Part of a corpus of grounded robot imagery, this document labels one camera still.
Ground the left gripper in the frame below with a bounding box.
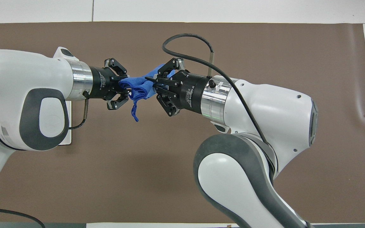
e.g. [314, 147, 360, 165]
[89, 58, 131, 111]

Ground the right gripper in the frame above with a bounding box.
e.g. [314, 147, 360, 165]
[144, 58, 210, 117]

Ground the blue towel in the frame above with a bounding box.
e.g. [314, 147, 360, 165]
[118, 63, 177, 123]

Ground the white flat plate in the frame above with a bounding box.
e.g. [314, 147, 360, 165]
[58, 100, 73, 146]

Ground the black cable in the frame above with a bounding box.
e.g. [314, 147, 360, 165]
[0, 206, 46, 228]
[162, 33, 277, 179]
[69, 91, 90, 130]

